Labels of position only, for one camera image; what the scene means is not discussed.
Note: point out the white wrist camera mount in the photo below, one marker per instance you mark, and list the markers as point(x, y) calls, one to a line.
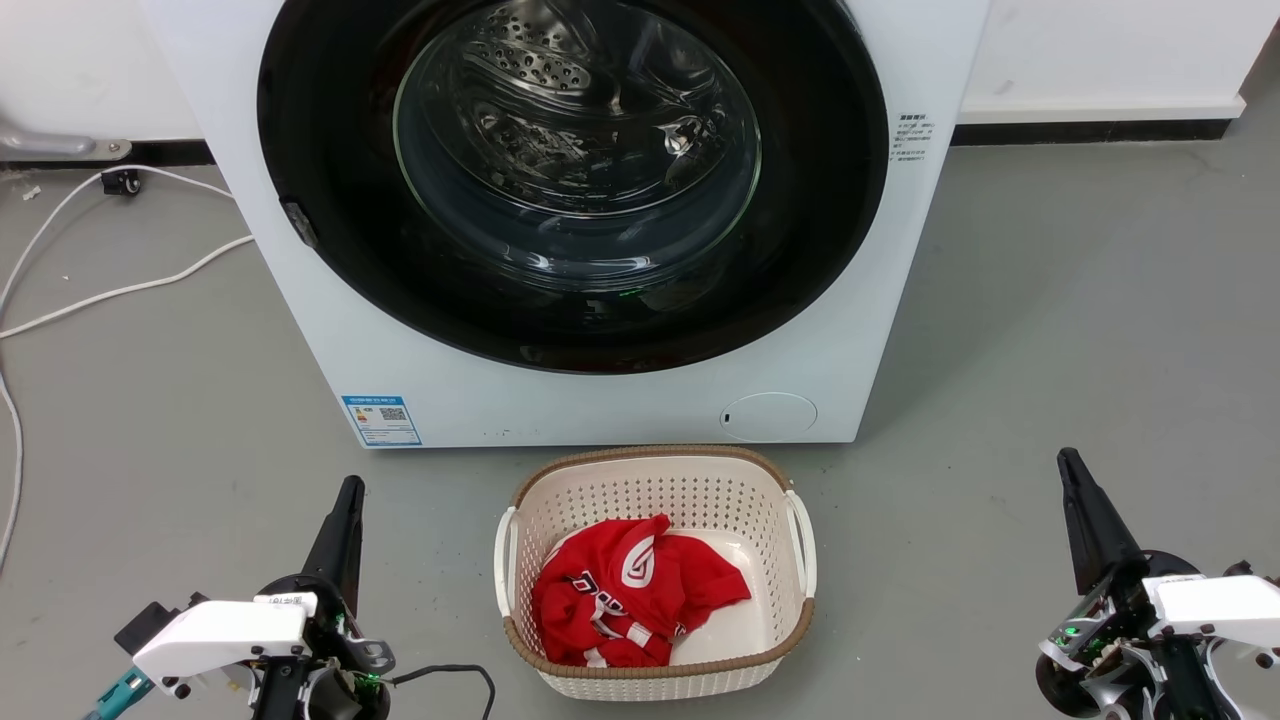
point(225, 632)
point(1220, 605)

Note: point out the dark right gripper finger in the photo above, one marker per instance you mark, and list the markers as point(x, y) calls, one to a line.
point(1080, 540)
point(1115, 555)

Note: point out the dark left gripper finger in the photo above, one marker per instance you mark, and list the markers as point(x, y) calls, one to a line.
point(352, 560)
point(328, 555)

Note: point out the red printed garment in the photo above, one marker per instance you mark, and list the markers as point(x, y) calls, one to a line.
point(640, 590)

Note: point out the grey metal floor bracket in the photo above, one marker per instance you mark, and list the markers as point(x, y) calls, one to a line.
point(45, 143)

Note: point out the white front-load washing machine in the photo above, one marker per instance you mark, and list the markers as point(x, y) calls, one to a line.
point(600, 410)

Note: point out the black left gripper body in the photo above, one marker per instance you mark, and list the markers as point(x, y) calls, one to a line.
point(345, 650)

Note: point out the small black floor caster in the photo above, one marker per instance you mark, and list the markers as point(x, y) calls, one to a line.
point(121, 182)

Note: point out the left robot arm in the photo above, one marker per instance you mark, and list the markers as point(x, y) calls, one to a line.
point(280, 695)

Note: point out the round white filter cover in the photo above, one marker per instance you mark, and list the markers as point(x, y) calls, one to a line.
point(770, 417)

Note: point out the black round glass washer door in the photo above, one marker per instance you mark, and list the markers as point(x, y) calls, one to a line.
point(825, 200)

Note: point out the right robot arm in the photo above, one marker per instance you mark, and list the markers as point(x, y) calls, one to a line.
point(1185, 685)

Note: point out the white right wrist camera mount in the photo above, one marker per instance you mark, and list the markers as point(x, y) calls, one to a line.
point(1220, 605)

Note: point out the cream perforated laundry basket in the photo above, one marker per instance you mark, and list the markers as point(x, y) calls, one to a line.
point(650, 485)

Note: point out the small printed text sticker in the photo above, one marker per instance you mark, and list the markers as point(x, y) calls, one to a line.
point(912, 138)

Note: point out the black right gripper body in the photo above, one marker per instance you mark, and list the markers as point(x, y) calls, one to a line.
point(1100, 640)

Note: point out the metal door hinge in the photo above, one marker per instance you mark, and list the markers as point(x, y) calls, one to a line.
point(299, 223)

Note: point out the blue energy label sticker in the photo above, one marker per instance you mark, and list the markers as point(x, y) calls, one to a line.
point(382, 421)

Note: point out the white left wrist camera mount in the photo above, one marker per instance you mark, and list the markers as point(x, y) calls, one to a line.
point(225, 632)

